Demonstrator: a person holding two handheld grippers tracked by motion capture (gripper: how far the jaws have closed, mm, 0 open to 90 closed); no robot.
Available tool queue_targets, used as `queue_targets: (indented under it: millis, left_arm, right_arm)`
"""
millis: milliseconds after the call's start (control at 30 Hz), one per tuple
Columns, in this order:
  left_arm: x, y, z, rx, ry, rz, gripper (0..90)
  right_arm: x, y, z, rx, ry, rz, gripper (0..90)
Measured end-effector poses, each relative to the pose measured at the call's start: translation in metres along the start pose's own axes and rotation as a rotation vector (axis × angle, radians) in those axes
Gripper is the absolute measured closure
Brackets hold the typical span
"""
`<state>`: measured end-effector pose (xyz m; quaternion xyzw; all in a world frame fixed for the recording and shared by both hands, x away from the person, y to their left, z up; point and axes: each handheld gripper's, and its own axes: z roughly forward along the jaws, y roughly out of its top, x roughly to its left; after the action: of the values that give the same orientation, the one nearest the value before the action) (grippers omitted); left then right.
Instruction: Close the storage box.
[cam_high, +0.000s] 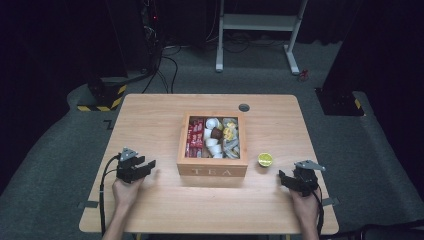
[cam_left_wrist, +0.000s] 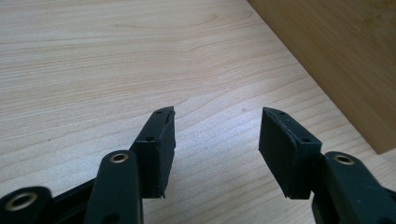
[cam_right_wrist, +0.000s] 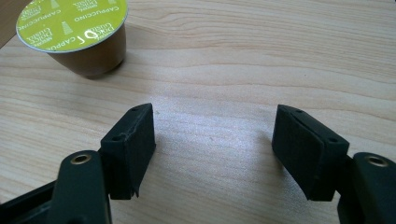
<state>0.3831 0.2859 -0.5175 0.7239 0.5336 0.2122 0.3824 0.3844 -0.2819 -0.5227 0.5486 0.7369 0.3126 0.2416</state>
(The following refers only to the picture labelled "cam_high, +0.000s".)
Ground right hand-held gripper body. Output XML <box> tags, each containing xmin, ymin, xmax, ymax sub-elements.
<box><xmin>288</xmin><ymin>159</ymin><xmax>327</xmax><ymax>198</ymax></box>

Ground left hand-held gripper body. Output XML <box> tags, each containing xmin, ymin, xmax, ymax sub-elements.
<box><xmin>115</xmin><ymin>146</ymin><xmax>145</xmax><ymax>185</ymax></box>

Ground green-lidded small cup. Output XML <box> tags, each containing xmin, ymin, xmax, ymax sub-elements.
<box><xmin>257</xmin><ymin>152</ymin><xmax>275</xmax><ymax>168</ymax></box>

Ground wooden tea box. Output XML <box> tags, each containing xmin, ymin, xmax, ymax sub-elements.
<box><xmin>176</xmin><ymin>111</ymin><xmax>250</xmax><ymax>178</ymax></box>

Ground person's left hand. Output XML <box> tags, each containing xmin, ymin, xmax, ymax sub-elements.
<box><xmin>111</xmin><ymin>175</ymin><xmax>147</xmax><ymax>210</ymax></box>

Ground row of red sachets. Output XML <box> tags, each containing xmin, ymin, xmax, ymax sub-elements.
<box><xmin>185</xmin><ymin>116</ymin><xmax>205</xmax><ymax>159</ymax></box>

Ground pile of grey sachets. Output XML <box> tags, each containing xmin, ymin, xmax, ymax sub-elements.
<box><xmin>221</xmin><ymin>117</ymin><xmax>241</xmax><ymax>159</ymax></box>

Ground black stand base striped edge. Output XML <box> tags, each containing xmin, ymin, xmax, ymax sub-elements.
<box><xmin>76</xmin><ymin>77</ymin><xmax>129</xmax><ymax>113</ymax></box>

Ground yellow packets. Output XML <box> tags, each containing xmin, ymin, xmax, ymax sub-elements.
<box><xmin>222</xmin><ymin>121</ymin><xmax>238</xmax><ymax>142</ymax></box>

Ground black stand base yellow mark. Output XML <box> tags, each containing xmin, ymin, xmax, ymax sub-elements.
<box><xmin>314</xmin><ymin>86</ymin><xmax>365</xmax><ymax>117</ymax></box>

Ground dark equipment rack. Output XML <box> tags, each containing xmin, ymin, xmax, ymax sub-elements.
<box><xmin>141</xmin><ymin>0</ymin><xmax>165</xmax><ymax>73</ymax></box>

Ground grey table bracket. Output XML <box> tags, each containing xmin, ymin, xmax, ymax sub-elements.
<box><xmin>77</xmin><ymin>200</ymin><xmax>100</xmax><ymax>210</ymax></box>
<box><xmin>321</xmin><ymin>196</ymin><xmax>341</xmax><ymax>207</ymax></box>

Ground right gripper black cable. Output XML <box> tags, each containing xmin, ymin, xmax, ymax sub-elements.
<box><xmin>311</xmin><ymin>185</ymin><xmax>326</xmax><ymax>236</ymax></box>

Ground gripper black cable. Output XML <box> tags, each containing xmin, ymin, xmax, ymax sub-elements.
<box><xmin>311</xmin><ymin>185</ymin><xmax>326</xmax><ymax>236</ymax></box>
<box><xmin>98</xmin><ymin>153</ymin><xmax>122</xmax><ymax>237</ymax></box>

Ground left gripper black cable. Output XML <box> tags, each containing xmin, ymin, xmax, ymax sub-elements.
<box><xmin>98</xmin><ymin>153</ymin><xmax>122</xmax><ymax>237</ymax></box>

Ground black floor cable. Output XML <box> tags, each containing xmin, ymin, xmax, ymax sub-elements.
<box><xmin>141</xmin><ymin>54</ymin><xmax>180</xmax><ymax>95</ymax></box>

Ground black cables under desk frame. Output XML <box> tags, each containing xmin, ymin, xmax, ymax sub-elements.
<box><xmin>222</xmin><ymin>31</ymin><xmax>288</xmax><ymax>55</ymax></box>

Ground white metal desk frame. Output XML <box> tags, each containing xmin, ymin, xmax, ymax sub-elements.
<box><xmin>215</xmin><ymin>0</ymin><xmax>310</xmax><ymax>76</ymax></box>

